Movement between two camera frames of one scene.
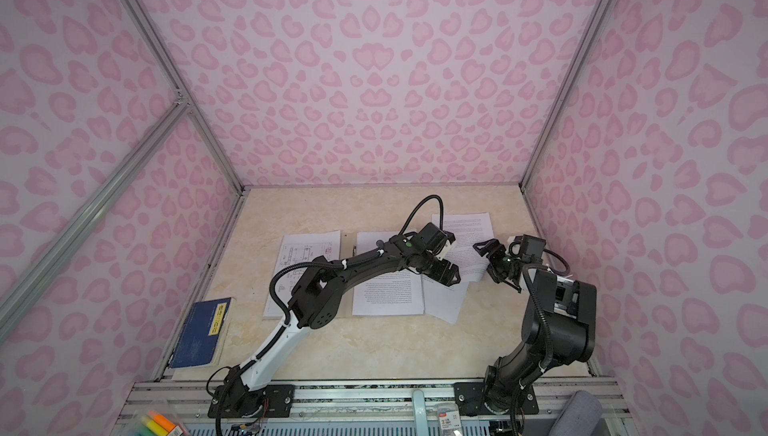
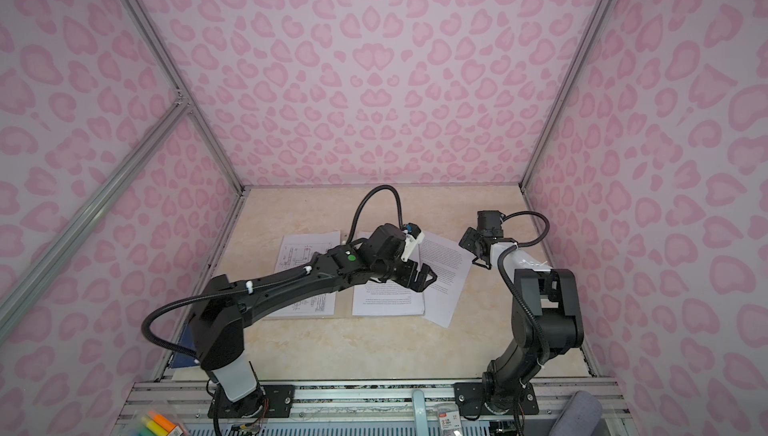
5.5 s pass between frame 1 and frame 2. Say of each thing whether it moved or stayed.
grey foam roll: stayed
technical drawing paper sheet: moved
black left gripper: moved
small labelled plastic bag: stayed
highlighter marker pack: stayed
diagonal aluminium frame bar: stayed
